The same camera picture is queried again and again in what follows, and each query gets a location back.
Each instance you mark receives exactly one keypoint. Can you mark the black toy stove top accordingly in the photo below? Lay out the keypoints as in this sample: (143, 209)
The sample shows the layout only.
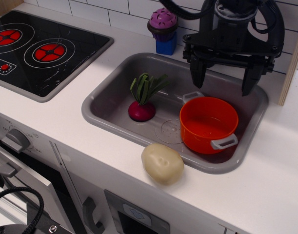
(39, 57)

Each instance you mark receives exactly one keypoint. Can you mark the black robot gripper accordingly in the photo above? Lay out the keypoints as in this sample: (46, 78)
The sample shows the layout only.
(228, 44)

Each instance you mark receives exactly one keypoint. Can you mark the beige toy potato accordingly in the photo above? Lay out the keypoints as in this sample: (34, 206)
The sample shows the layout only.
(163, 164)

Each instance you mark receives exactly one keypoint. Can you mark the grey cabinet door handle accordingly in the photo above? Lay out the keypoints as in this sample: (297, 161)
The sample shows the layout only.
(87, 211)

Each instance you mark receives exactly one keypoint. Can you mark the orange toy pot grey handles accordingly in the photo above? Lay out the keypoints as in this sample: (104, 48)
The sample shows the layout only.
(208, 125)

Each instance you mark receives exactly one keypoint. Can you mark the grey plastic sink basin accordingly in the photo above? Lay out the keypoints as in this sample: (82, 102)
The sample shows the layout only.
(107, 107)

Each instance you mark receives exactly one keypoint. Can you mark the purple toy beet green leaves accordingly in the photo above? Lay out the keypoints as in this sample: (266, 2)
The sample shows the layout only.
(142, 89)

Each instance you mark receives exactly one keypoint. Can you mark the grey oven knob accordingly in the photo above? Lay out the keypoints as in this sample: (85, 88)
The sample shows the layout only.
(16, 140)

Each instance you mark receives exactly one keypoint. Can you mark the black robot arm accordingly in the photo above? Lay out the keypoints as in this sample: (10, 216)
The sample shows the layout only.
(243, 11)

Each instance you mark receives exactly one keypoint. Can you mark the dark grey toy faucet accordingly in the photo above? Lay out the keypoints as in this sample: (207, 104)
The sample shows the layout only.
(275, 27)

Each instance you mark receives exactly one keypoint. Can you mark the light wooden side panel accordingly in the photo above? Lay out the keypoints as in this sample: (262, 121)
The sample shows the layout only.
(290, 15)

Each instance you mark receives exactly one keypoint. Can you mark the toy oven door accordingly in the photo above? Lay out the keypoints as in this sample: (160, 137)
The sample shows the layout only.
(58, 205)

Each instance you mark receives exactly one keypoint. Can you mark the grey oven door handle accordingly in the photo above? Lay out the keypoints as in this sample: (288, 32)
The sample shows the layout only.
(7, 170)

